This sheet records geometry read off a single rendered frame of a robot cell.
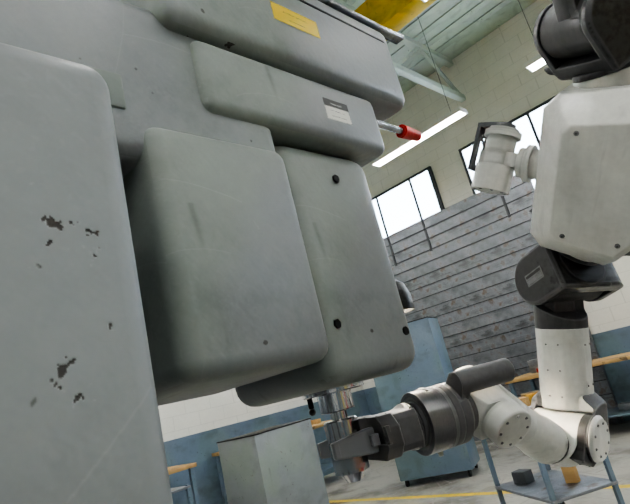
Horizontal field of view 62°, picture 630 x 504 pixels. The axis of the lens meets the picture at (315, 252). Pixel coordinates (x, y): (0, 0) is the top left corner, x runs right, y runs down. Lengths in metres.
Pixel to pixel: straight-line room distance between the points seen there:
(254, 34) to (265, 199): 0.23
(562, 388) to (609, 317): 7.32
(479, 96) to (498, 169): 8.50
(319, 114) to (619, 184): 0.44
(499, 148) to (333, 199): 0.37
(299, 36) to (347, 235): 0.29
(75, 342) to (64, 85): 0.17
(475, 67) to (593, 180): 8.81
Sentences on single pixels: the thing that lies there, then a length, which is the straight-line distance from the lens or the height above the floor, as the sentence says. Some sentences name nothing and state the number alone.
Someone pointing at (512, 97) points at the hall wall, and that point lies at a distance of 9.18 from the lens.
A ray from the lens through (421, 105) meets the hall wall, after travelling 10.02.
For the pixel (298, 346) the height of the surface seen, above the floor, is 1.36.
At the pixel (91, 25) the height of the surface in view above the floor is 1.70.
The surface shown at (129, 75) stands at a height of 1.65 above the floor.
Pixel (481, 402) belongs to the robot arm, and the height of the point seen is 1.24.
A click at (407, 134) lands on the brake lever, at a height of 1.69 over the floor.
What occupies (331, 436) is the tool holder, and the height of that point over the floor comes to 1.25.
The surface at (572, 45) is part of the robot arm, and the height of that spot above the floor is 1.71.
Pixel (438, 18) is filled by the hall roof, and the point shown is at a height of 6.20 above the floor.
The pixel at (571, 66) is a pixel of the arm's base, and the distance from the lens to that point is 0.95.
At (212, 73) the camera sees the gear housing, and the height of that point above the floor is 1.68.
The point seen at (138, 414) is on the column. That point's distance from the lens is 0.32.
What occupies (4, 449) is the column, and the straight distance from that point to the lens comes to 0.30.
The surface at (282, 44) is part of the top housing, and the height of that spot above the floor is 1.75.
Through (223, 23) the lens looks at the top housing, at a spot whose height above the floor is 1.75.
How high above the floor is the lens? 1.31
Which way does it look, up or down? 15 degrees up
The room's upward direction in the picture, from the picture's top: 14 degrees counter-clockwise
